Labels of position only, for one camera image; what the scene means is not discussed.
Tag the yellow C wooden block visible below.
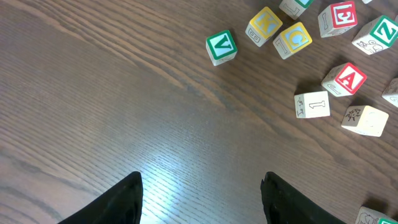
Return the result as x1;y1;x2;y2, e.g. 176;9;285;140
273;22;313;60

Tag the green Z wooden block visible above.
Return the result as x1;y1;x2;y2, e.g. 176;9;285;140
352;15;397;55

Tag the yellow O block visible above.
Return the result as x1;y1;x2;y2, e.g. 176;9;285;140
382;78;398;107

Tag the red A upright block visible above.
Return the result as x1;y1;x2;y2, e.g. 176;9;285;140
321;62;367;97

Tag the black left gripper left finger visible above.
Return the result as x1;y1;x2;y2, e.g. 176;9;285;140
60;171;143;224

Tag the yellow S wooden block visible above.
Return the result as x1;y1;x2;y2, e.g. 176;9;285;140
341;105;389;137

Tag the green 7 wooden block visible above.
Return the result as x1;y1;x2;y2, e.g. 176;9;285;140
279;0;313;20

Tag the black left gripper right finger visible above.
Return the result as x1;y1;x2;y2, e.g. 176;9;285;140
261;172;344;224

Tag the green V wooden block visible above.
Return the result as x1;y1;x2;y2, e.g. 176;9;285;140
205;30;238;66

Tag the yellow K wooden block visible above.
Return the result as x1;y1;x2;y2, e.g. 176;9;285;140
245;7;283;47

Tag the tilted red A block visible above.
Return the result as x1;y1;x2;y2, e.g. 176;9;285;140
294;91;330;118

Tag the red E wooden block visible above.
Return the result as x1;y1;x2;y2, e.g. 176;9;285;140
318;1;358;38

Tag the green R wooden block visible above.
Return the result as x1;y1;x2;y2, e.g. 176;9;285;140
355;207;397;224

